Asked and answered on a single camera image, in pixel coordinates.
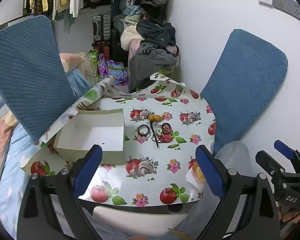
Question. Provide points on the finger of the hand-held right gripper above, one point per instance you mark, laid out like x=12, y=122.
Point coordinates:
x=283, y=149
x=267, y=160

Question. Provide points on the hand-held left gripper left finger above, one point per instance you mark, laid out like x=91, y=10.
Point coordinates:
x=88, y=170

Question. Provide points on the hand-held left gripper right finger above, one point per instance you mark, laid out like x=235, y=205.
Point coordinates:
x=208, y=170

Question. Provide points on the white cardboard box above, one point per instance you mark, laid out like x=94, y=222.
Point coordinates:
x=90, y=135

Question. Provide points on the black hair stick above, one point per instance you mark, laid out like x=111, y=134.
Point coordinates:
x=153, y=133

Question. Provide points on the person's right hand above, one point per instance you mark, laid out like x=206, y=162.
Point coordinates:
x=291, y=216

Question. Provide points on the person's grey trouser leg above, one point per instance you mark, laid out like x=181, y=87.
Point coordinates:
x=231, y=155

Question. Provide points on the clear plastic bangle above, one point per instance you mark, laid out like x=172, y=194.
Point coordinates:
x=140, y=138

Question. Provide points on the fruit printed tablecloth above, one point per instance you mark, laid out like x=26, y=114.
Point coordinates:
x=150, y=152

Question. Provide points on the blue quilted chair back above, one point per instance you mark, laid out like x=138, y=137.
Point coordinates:
x=27, y=75
x=245, y=85

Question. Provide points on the light blue printed bedsheet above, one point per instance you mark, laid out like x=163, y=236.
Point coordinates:
x=12, y=180

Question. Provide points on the light blue pleated cloth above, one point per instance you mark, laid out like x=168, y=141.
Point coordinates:
x=77, y=83

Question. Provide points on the green purple floral cloth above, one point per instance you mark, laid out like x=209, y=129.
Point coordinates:
x=112, y=67

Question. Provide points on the grey garment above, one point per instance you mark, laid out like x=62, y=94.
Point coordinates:
x=152, y=61

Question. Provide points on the red black bag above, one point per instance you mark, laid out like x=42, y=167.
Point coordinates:
x=102, y=48

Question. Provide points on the black suitcase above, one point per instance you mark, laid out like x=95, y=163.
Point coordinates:
x=117, y=43

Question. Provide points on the cream fleece garment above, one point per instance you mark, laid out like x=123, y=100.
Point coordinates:
x=130, y=38

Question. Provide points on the grey ribbed suitcase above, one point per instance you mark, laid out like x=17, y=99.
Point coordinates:
x=101, y=27

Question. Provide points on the grey power strip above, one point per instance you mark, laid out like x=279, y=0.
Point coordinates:
x=290, y=5

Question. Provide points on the dark navy jacket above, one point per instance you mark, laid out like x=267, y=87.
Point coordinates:
x=158, y=30

